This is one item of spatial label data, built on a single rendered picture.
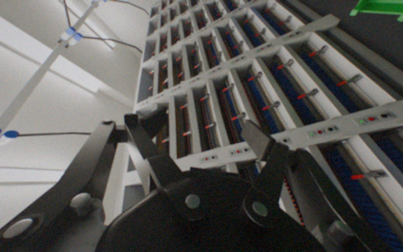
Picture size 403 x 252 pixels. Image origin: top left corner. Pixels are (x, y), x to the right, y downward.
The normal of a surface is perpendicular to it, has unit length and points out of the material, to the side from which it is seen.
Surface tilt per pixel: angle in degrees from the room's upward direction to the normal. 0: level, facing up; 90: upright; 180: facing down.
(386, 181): 21
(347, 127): 90
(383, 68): 90
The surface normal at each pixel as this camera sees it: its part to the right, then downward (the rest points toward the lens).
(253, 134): -0.99, -0.15
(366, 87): -0.99, 0.14
